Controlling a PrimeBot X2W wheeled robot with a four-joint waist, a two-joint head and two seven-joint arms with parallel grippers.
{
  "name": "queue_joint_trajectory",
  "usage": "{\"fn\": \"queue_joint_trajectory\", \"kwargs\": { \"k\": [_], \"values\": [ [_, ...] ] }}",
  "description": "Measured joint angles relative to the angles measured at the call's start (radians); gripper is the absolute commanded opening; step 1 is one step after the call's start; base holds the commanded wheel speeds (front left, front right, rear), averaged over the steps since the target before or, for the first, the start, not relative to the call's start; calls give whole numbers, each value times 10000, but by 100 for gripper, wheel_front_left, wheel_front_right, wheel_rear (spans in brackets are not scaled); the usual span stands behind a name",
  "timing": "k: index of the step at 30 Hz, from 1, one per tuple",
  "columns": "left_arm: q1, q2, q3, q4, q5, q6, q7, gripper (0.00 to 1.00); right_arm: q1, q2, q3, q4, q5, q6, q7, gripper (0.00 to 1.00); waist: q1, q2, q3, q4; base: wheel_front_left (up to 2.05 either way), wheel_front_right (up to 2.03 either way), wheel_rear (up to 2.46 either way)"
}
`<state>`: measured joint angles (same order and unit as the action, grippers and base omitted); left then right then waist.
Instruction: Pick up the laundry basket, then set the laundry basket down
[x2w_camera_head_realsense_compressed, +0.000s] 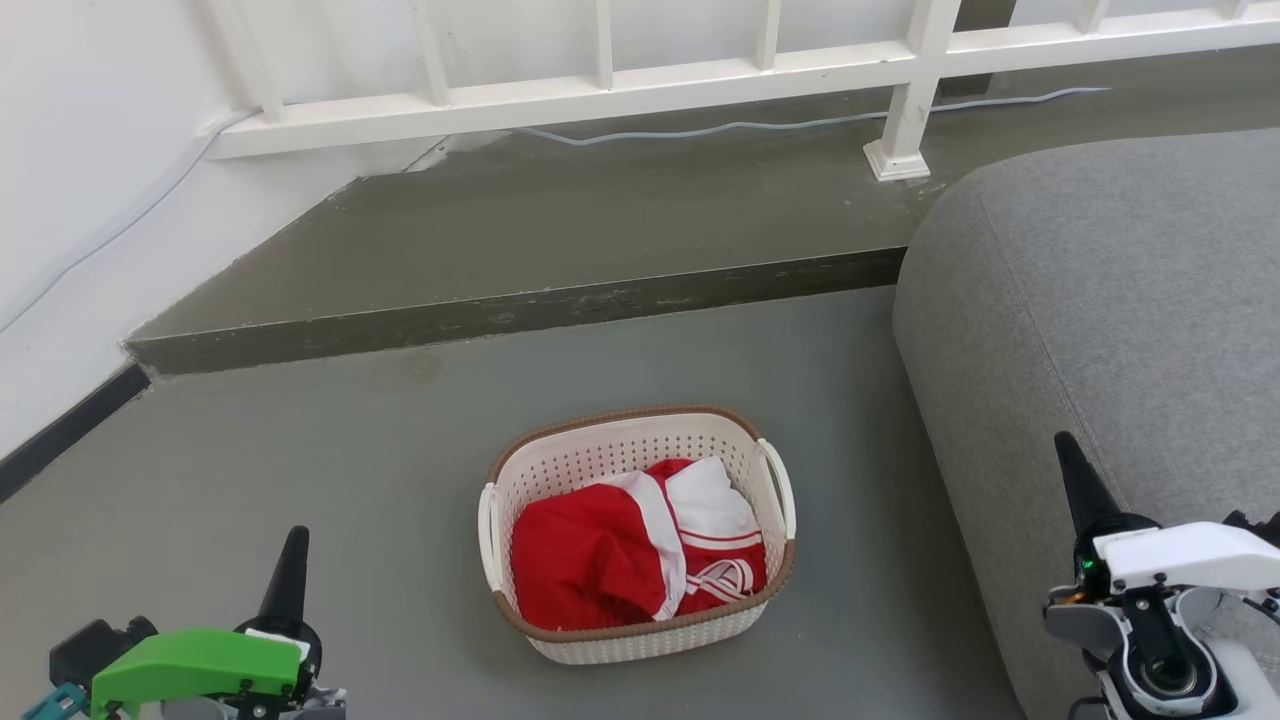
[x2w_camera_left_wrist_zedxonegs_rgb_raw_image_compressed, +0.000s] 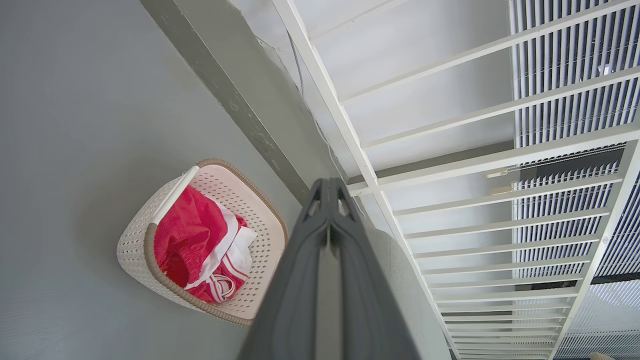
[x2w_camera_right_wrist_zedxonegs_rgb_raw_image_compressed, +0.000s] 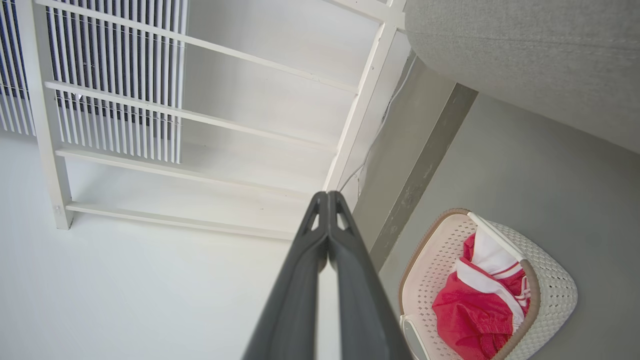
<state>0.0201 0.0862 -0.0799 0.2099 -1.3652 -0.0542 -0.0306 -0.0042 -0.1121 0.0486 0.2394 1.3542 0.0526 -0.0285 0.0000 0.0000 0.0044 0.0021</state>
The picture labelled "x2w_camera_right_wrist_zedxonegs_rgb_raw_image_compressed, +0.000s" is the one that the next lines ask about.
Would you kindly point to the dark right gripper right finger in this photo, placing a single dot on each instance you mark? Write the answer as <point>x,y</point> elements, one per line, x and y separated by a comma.
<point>365,310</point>

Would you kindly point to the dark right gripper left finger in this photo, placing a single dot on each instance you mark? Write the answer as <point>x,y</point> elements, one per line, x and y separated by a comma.
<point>295,300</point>

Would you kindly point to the white laundry basket brown rim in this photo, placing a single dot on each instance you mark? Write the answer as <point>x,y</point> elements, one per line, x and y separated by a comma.
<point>550,290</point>

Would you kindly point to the red and white garment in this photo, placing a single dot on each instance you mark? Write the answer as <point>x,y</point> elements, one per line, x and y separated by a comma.
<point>465,315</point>

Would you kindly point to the white vertical window blinds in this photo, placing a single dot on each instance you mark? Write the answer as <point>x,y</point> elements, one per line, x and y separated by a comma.
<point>125,60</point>

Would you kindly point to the white wooden railing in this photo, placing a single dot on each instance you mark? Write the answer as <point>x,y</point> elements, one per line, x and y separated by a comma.
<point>45,125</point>

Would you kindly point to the grey fabric sofa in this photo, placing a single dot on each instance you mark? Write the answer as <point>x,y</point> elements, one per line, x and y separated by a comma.
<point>525,50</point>

